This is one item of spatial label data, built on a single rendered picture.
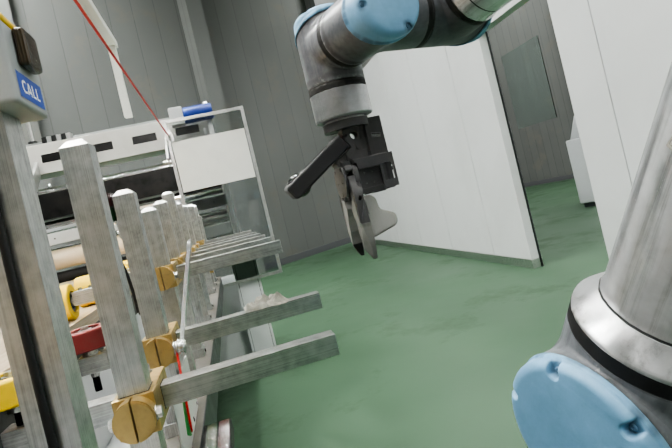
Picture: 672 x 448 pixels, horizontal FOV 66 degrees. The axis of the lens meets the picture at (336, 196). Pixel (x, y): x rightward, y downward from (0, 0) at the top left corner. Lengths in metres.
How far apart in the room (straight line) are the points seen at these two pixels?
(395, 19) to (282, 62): 10.21
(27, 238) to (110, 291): 0.27
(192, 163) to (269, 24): 7.77
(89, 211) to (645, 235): 0.59
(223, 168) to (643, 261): 3.18
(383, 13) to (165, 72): 8.87
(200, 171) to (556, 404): 3.14
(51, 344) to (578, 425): 0.41
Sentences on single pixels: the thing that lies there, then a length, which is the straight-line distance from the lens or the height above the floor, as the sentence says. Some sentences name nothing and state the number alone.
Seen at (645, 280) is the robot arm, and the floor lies 0.92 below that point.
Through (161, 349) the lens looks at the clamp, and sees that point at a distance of 0.94.
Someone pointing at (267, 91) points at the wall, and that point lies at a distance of 10.43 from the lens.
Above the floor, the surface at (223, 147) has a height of 1.51.
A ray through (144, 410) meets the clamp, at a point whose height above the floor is 0.84.
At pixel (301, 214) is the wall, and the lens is 10.24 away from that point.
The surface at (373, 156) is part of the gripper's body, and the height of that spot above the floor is 1.07.
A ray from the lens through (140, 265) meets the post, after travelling 0.95.
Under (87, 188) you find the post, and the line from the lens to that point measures 0.71.
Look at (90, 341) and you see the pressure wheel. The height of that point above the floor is 0.89.
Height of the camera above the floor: 1.03
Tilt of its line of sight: level
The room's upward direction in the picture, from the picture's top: 14 degrees counter-clockwise
